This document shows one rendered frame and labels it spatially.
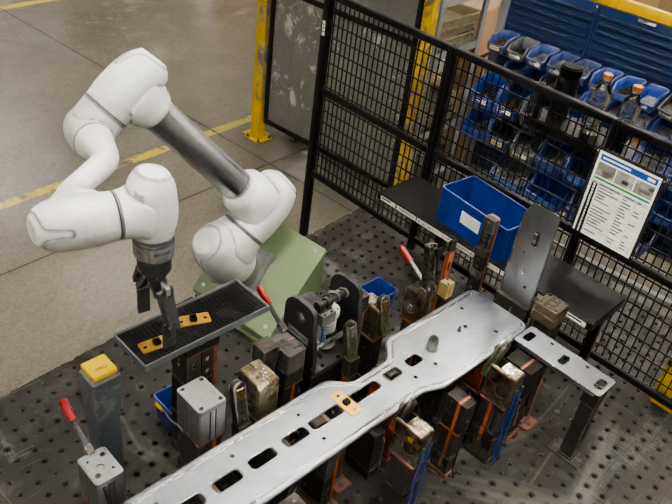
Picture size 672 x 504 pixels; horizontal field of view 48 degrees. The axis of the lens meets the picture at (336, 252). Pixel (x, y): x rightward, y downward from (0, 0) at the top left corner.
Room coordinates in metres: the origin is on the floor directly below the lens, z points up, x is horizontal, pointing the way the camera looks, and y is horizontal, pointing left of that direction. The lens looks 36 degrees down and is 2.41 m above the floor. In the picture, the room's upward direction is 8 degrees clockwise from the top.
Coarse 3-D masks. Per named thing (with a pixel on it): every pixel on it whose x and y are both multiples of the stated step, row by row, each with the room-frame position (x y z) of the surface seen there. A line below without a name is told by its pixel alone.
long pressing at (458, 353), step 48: (480, 336) 1.66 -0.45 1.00; (336, 384) 1.38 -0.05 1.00; (384, 384) 1.41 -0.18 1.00; (432, 384) 1.44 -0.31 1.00; (240, 432) 1.18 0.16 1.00; (288, 432) 1.21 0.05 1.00; (336, 432) 1.23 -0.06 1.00; (192, 480) 1.03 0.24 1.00; (240, 480) 1.05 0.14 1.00; (288, 480) 1.07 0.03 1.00
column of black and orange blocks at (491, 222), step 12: (492, 216) 2.01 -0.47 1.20; (492, 228) 1.98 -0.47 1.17; (480, 240) 2.00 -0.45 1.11; (492, 240) 2.00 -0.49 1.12; (480, 252) 1.99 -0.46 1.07; (480, 264) 1.99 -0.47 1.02; (468, 276) 2.01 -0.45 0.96; (480, 276) 1.99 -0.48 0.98; (468, 288) 2.00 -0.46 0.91; (480, 288) 2.01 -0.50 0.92
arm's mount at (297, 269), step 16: (272, 240) 2.08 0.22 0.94; (288, 240) 2.06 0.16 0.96; (304, 240) 2.05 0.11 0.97; (288, 256) 2.02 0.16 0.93; (304, 256) 2.00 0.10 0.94; (320, 256) 1.99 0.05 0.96; (272, 272) 1.98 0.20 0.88; (288, 272) 1.97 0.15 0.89; (304, 272) 1.96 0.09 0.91; (320, 272) 2.00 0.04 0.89; (192, 288) 1.99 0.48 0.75; (208, 288) 1.98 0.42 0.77; (256, 288) 1.94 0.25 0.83; (272, 288) 1.93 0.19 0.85; (288, 288) 1.92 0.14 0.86; (304, 288) 1.93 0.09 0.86; (272, 304) 1.89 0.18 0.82; (256, 320) 1.85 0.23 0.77; (272, 320) 1.84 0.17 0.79; (256, 336) 1.82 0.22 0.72; (272, 336) 1.82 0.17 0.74
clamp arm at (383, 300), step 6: (384, 294) 1.66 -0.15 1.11; (378, 300) 1.64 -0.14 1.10; (384, 300) 1.64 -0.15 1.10; (378, 306) 1.64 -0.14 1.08; (384, 306) 1.63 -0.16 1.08; (384, 312) 1.64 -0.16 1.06; (384, 318) 1.63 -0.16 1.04; (378, 324) 1.63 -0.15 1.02; (384, 324) 1.63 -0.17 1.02; (378, 330) 1.62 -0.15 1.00; (384, 330) 1.63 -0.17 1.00
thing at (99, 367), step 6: (102, 354) 1.22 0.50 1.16; (90, 360) 1.19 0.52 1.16; (96, 360) 1.20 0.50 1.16; (102, 360) 1.20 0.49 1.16; (108, 360) 1.20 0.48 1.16; (84, 366) 1.17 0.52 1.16; (90, 366) 1.18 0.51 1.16; (96, 366) 1.18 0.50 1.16; (102, 366) 1.18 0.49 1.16; (108, 366) 1.18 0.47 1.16; (114, 366) 1.19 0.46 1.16; (90, 372) 1.16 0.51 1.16; (96, 372) 1.16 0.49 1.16; (102, 372) 1.16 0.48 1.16; (108, 372) 1.17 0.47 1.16; (114, 372) 1.18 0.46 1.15; (90, 378) 1.15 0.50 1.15; (96, 378) 1.14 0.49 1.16; (102, 378) 1.15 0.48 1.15
